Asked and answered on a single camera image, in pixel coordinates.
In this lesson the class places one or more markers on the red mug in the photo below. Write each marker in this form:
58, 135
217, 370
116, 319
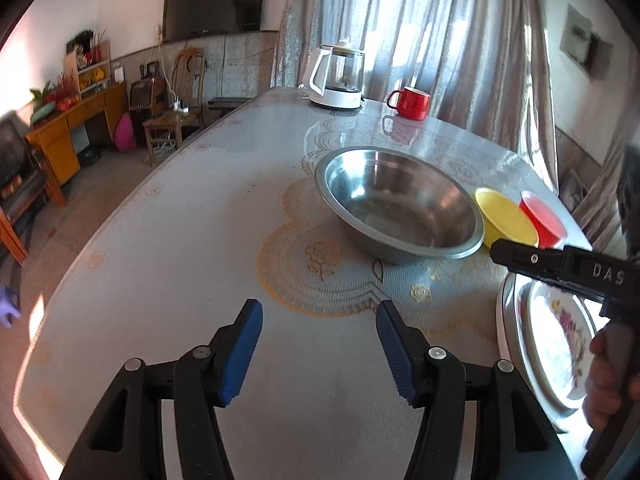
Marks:
412, 102

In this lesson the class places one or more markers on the large purple floral rimmed plate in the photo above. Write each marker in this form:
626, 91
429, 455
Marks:
500, 310

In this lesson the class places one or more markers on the white power strip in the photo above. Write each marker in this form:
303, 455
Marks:
180, 107

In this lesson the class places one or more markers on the wooden chair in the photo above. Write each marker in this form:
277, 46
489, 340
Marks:
165, 122

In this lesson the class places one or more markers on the white plate blue red flowers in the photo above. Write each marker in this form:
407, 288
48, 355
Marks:
517, 350

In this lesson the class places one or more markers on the stainless steel bowl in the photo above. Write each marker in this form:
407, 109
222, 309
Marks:
400, 200

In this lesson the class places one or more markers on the narrow grey curtain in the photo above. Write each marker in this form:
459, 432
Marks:
602, 195

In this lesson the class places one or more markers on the grey paper bundle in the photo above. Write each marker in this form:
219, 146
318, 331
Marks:
572, 190

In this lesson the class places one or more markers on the small pink rose plate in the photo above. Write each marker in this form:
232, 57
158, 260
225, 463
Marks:
560, 340

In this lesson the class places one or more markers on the person's right hand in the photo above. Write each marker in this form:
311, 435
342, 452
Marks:
602, 380

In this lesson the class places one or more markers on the yellow plastic bowl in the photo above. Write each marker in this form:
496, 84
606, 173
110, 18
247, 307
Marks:
505, 220

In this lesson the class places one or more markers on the black wooden armchair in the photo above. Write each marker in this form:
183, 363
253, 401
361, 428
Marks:
12, 160

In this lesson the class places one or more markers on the purple plastic stool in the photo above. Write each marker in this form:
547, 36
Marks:
7, 305

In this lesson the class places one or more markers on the wide sheer grey curtain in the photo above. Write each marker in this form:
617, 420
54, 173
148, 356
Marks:
425, 25

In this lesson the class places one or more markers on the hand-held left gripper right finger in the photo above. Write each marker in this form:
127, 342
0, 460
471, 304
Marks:
400, 355

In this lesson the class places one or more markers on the white glass kettle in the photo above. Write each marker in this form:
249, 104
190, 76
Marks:
332, 95

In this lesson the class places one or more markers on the black television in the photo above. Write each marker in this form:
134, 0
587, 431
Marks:
215, 5

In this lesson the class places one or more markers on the orange wooden cabinet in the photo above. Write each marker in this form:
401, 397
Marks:
55, 145

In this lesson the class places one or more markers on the red green table ornaments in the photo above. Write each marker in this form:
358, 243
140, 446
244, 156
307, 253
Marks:
50, 107

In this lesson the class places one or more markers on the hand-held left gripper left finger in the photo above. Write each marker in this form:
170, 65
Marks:
242, 350

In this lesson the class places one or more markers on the small white box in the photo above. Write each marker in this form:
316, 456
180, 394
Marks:
118, 73

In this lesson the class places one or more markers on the pink bag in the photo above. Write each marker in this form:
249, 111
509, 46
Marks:
125, 135

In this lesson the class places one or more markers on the small wooden shelf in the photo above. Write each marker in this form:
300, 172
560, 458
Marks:
92, 77

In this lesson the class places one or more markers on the red plastic bowl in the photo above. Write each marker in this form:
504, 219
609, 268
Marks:
542, 220

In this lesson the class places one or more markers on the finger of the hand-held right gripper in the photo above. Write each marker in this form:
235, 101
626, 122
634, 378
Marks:
530, 259

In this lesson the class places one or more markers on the wall electrical panel box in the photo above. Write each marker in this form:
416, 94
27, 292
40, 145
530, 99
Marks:
575, 35

